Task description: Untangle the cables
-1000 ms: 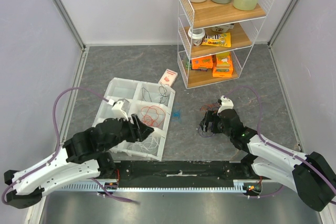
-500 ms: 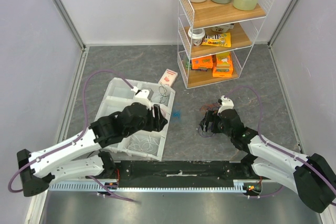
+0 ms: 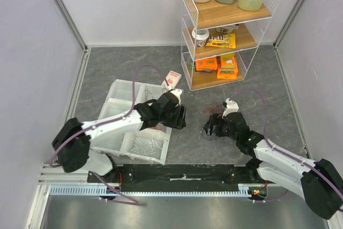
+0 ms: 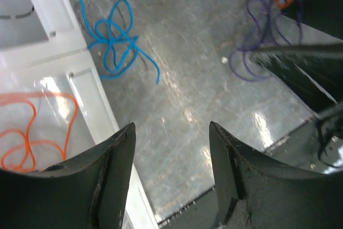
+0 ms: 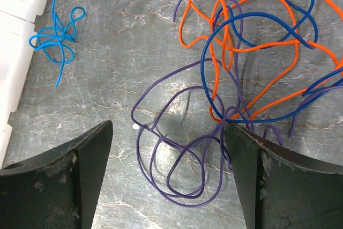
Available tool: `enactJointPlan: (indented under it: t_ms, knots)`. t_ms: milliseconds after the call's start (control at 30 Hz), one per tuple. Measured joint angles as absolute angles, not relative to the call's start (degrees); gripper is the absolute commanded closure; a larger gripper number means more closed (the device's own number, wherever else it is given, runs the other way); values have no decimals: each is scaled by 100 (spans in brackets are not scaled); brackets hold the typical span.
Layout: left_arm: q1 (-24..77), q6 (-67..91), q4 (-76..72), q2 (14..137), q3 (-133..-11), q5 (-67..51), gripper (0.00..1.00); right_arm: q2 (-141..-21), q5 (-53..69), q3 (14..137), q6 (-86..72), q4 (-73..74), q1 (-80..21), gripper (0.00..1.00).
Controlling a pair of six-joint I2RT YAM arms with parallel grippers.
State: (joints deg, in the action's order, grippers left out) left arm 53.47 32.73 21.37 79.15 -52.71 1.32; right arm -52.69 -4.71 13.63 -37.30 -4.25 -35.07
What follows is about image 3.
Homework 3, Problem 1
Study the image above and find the white wire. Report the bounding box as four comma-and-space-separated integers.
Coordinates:
130, 137, 164, 157

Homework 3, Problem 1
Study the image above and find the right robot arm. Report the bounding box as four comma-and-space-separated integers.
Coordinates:
203, 112, 342, 220

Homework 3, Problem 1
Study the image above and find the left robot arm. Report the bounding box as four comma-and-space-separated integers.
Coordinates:
52, 89, 186, 182

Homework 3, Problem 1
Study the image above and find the white compartment tray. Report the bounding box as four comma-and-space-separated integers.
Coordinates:
92, 79, 172, 164

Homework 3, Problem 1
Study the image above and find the small white pink box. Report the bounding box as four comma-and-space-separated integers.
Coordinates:
161, 70, 182, 90

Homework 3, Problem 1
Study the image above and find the orange box stack right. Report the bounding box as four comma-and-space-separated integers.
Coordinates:
217, 53, 238, 79

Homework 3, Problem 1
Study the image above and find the orange box left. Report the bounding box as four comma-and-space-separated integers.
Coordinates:
196, 57, 218, 71

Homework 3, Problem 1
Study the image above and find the yellow candy bag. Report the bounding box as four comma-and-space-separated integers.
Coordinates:
206, 33, 236, 49

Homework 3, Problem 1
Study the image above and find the white paper cup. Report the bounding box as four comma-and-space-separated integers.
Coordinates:
192, 28, 210, 47

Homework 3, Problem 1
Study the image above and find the white yoghurt cup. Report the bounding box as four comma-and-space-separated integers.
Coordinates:
215, 24, 239, 34

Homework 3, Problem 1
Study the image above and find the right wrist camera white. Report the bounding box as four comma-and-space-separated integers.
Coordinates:
222, 98, 239, 117

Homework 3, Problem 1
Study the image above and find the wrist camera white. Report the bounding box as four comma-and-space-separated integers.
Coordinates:
222, 98, 239, 117
165, 85, 183, 101

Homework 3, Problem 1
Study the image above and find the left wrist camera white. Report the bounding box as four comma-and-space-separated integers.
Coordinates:
165, 85, 183, 101

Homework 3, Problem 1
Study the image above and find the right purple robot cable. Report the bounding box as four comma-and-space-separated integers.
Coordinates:
233, 88, 343, 212

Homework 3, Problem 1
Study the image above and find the white wire shelf rack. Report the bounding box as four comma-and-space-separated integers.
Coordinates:
181, 0, 280, 91

